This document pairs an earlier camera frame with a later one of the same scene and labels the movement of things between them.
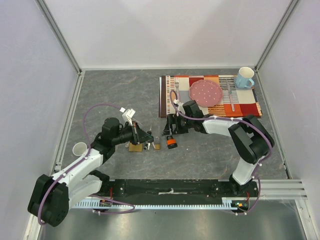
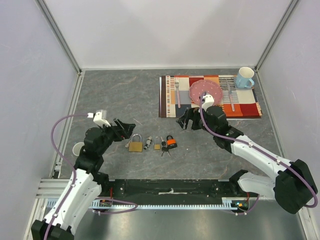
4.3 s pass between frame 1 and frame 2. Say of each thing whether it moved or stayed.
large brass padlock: stayed
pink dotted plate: stayed
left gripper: moved
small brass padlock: stayed
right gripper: moved
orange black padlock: stayed
